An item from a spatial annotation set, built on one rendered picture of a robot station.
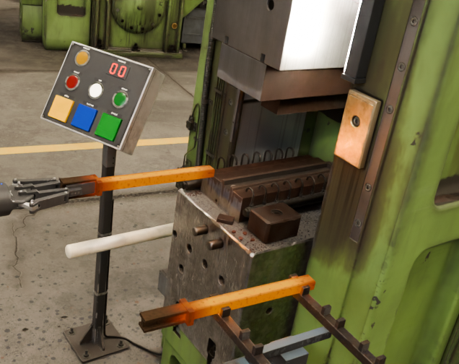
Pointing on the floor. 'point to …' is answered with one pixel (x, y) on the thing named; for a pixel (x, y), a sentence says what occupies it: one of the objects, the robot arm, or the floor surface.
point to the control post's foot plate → (87, 351)
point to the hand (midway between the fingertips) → (79, 186)
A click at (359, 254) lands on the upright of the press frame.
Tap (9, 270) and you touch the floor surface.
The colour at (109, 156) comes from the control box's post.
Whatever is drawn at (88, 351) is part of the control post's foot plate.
